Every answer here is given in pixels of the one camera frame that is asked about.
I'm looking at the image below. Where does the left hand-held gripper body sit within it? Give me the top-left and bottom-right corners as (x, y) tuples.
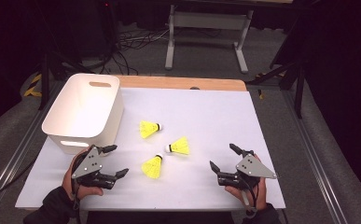
(71, 145), (118, 190)

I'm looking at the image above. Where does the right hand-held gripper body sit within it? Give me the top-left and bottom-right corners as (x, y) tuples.
(216, 149), (278, 191)

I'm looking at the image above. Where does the yellow shuttlecock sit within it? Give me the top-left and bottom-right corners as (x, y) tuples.
(139, 119), (163, 140)
(141, 153), (164, 180)
(164, 135), (190, 156)

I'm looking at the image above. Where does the white plastic bin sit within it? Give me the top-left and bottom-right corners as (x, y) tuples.
(41, 73), (125, 156)

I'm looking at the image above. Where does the person's right hand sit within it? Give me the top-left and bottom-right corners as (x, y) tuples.
(224, 177), (269, 212)

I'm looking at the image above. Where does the person's left hand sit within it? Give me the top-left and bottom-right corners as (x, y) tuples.
(62, 148), (104, 201)

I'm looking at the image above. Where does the white table mat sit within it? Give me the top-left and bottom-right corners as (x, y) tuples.
(14, 87), (286, 212)

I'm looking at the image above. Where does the black metal stand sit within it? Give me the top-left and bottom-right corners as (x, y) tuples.
(246, 59), (307, 119)

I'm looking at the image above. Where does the black tripod stand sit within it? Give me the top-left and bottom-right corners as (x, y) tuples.
(37, 50), (95, 111)

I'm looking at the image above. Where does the yellow black hazard tape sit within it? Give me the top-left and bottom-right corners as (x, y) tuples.
(23, 73), (43, 98)

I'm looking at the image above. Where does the right hand-held gripper cable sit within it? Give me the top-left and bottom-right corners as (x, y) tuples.
(242, 179), (260, 217)

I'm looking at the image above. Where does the hand-held gripper cable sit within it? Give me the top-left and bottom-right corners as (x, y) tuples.
(71, 178), (81, 211)
(242, 179), (260, 217)

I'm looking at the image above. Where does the left hand-held gripper cable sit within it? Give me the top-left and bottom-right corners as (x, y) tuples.
(71, 178), (81, 211)

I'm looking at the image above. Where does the aluminium floor rail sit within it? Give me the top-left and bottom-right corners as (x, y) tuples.
(282, 90), (349, 224)
(0, 82), (64, 216)

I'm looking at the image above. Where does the thin black floor cable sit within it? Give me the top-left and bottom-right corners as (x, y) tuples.
(0, 158), (39, 208)

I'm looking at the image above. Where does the bundle of black floor cables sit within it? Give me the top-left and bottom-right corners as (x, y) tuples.
(100, 27), (170, 76)

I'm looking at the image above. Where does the grey metal table frame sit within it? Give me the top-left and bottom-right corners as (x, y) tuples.
(164, 3), (255, 75)

